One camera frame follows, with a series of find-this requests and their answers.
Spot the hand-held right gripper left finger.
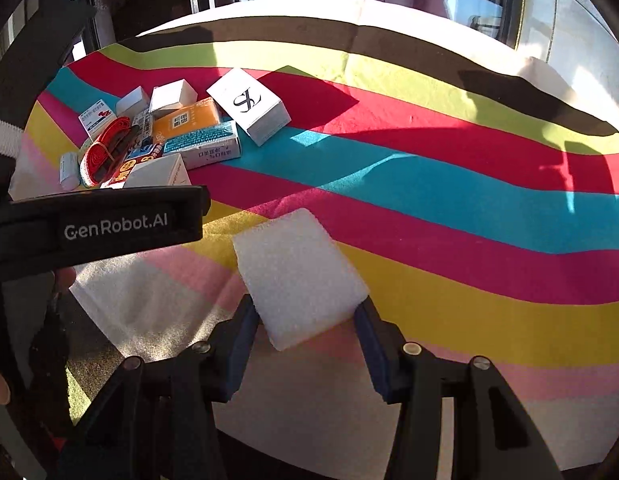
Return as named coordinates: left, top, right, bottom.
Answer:
left=54, top=294, right=260, bottom=480

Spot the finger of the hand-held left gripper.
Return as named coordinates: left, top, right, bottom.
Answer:
left=178, top=185, right=212, bottom=245

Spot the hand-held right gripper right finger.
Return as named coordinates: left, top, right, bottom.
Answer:
left=354, top=297, right=563, bottom=480

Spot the white foam block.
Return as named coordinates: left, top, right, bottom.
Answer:
left=231, top=208, right=371, bottom=352

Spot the person's left hand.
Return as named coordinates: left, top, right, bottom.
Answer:
left=0, top=266, right=78, bottom=407

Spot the plain white box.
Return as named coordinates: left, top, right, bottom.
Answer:
left=122, top=153, right=192, bottom=189

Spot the teal white medicine box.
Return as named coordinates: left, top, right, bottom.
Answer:
left=161, top=120, right=243, bottom=171

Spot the red yellow box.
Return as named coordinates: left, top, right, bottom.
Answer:
left=101, top=142, right=165, bottom=189

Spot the orange box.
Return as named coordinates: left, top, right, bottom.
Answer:
left=152, top=97, right=223, bottom=144

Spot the white printed box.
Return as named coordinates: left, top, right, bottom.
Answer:
left=131, top=110, right=156, bottom=142

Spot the white box red mark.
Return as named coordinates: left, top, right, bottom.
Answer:
left=78, top=99, right=118, bottom=139

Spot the white monogram box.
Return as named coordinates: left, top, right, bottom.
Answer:
left=206, top=67, right=292, bottom=147

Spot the white cube box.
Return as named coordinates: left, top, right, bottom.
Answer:
left=148, top=79, right=198, bottom=114

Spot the small white box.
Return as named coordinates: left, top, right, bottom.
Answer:
left=115, top=86, right=150, bottom=116

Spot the colourful striped cloth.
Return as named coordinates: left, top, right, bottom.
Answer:
left=8, top=0, right=619, bottom=472

